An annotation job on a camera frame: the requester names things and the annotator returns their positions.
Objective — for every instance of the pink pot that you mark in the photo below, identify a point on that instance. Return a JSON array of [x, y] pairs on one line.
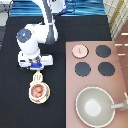
[[45, 91]]

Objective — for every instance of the cream round plate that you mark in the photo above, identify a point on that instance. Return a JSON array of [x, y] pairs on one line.
[[42, 100]]

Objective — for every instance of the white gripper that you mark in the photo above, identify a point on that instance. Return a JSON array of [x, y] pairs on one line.
[[37, 63]]

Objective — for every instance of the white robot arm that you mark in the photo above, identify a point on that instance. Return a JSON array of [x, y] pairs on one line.
[[31, 35]]

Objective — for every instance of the cream slotted spatula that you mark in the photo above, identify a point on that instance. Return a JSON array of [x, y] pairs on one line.
[[38, 77]]

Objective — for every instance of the grey frying pan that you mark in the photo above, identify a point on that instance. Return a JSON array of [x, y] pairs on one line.
[[96, 108]]

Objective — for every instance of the pink pot lid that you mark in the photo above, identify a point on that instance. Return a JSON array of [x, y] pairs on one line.
[[80, 51]]

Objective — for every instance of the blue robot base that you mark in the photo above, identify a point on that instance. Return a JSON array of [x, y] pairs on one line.
[[58, 6]]

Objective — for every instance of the pink toy stove top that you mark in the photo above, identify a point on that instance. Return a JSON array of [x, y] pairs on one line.
[[100, 68]]

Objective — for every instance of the black table mat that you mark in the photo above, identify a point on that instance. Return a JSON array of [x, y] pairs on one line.
[[16, 110]]

